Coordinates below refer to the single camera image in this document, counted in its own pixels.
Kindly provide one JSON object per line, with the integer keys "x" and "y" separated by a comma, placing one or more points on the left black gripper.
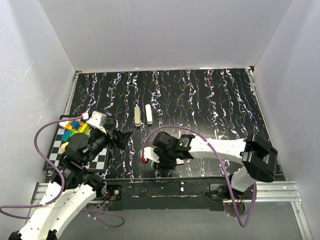
{"x": 122, "y": 136}

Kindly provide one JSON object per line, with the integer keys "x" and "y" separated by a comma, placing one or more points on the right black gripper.
{"x": 162, "y": 166}

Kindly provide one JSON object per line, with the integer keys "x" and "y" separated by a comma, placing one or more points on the beige stapler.
{"x": 137, "y": 116}

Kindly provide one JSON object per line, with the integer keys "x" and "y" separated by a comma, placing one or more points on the white stapler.
{"x": 148, "y": 112}

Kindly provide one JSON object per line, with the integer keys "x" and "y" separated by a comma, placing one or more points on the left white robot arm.
{"x": 72, "y": 186}

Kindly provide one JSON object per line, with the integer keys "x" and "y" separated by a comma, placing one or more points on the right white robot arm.
{"x": 256, "y": 155}

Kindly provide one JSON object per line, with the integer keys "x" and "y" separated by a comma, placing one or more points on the checkered board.
{"x": 98, "y": 165}

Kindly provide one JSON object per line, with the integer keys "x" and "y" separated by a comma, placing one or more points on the colourful toy block stack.
{"x": 72, "y": 127}

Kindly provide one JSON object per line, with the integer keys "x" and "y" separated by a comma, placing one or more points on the beige wooden peg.
{"x": 64, "y": 145}

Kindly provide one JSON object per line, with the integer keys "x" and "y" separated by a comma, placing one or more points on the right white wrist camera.
{"x": 148, "y": 154}

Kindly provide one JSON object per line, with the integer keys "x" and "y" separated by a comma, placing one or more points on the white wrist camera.
{"x": 97, "y": 121}
{"x": 148, "y": 154}

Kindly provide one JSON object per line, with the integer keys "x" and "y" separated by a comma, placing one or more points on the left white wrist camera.
{"x": 97, "y": 121}

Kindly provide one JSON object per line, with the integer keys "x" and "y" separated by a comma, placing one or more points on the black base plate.
{"x": 161, "y": 194}

